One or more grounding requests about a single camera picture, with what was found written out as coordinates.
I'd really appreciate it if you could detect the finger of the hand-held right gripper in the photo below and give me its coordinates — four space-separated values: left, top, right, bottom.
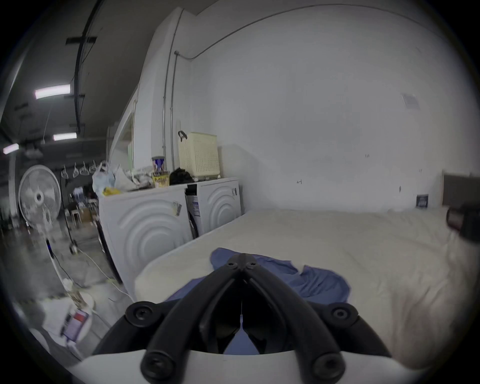
446 202 480 245

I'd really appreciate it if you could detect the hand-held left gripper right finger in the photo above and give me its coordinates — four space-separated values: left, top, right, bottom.
243 253 392 383

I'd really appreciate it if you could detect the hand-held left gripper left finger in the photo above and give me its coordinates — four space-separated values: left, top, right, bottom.
92 253 244 383

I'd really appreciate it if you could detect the padded headboard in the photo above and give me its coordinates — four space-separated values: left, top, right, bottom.
441 170 480 211

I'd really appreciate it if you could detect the blue shirt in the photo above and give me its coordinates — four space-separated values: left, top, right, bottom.
165 247 352 355

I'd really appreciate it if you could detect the bed with beige sheet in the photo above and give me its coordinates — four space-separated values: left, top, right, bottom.
134 207 474 371

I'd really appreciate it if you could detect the white washing machine with bags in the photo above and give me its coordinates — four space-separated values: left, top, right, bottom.
92 157 194 287

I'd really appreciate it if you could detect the white washing machine with basket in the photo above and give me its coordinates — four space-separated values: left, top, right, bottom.
177 130 244 238

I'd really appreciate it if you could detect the white standing fan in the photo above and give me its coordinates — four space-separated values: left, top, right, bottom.
18 164 95 346

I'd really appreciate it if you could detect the white floor cable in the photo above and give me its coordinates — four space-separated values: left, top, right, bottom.
73 245 135 304

